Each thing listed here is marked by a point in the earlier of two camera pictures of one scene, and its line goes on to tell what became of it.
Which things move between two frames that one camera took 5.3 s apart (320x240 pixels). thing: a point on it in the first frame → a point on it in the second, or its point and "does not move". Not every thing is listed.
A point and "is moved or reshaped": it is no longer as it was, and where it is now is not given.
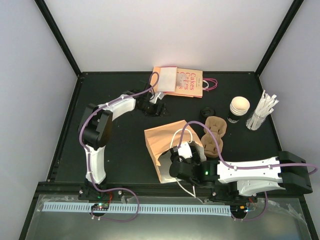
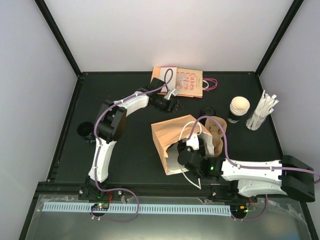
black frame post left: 56,33 does not move
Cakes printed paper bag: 190,82 does not move
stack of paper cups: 239,106 does not move
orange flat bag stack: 166,82 does not move
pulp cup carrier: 209,146 → 217,133
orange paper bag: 161,139 is moved or reshaped
